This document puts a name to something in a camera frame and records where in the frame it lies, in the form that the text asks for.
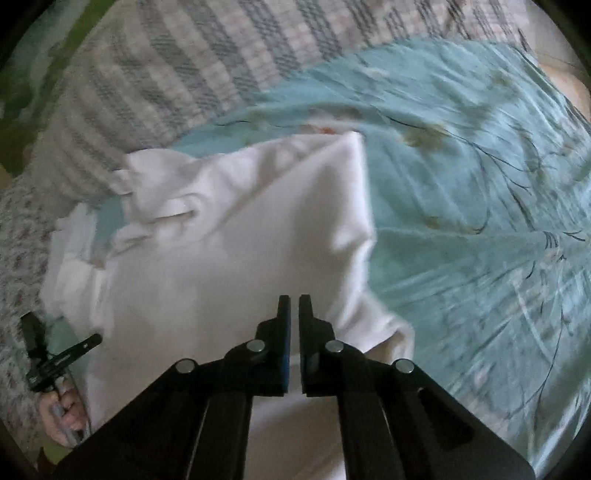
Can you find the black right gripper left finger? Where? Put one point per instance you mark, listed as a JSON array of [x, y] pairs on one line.
[[272, 341]]

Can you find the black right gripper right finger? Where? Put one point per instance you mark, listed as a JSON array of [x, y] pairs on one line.
[[396, 422]]

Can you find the plaid checked pillow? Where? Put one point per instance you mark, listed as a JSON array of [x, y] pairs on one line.
[[152, 70]]

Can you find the person's left hand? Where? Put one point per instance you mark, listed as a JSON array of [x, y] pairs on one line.
[[62, 414]]

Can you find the large white garment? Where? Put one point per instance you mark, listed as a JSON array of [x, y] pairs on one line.
[[207, 248]]

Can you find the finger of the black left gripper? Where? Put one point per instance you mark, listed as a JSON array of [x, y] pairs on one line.
[[34, 335], [76, 346]]

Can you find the teal floral bed sheet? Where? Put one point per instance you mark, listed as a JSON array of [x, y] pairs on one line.
[[479, 182]]

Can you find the gold framed landscape painting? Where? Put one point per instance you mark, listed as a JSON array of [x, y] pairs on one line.
[[38, 41]]

